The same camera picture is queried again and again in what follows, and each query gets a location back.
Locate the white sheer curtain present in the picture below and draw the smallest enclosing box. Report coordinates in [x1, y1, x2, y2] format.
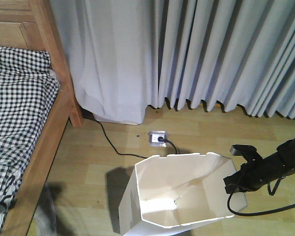
[51, 0, 155, 125]

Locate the black white checkered bedding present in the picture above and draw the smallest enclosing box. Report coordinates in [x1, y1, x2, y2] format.
[0, 46, 59, 232]

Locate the white plastic trash bin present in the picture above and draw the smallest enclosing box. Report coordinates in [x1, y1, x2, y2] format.
[118, 152, 247, 236]

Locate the black socket power cable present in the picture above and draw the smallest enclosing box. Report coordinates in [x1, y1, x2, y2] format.
[83, 112, 178, 159]

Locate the silver floor power socket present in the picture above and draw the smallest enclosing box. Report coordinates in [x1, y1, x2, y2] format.
[148, 130, 168, 147]

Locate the wooden bed frame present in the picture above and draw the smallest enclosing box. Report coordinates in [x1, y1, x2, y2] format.
[0, 0, 82, 236]

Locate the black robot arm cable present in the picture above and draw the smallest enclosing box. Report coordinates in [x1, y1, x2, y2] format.
[227, 177, 295, 217]

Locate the grey pleated curtain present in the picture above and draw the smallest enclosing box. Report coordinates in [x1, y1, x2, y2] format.
[151, 0, 295, 119]

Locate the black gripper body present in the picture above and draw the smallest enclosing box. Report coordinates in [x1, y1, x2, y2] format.
[223, 145, 268, 194]

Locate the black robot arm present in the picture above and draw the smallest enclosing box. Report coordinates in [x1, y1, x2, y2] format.
[223, 138, 295, 194]

